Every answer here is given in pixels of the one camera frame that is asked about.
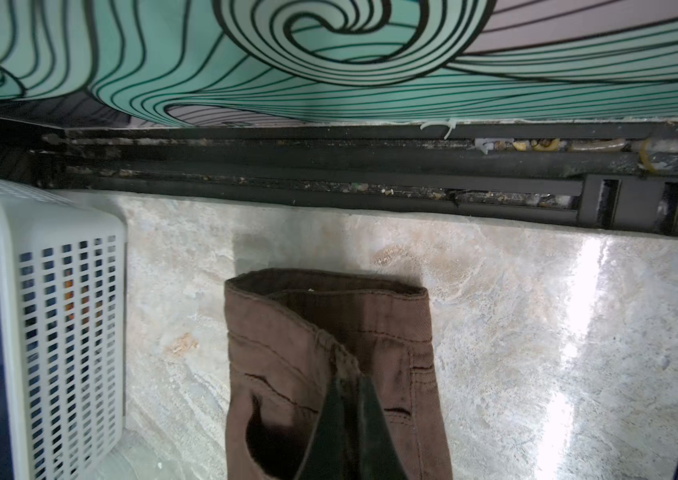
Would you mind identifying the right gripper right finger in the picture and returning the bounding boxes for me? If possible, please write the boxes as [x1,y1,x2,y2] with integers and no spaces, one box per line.
[347,375,407,479]

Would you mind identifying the white plastic laundry basket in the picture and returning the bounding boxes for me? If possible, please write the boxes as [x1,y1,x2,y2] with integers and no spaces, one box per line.
[0,180,126,479]

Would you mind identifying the brown trousers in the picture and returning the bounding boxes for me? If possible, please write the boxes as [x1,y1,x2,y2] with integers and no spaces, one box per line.
[224,269,452,479]

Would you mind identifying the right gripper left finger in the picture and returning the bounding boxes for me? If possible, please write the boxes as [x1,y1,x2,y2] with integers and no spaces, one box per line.
[296,379,347,480]

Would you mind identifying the black right floor frame rail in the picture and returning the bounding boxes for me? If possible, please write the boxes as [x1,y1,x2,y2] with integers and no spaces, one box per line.
[0,119,678,238]

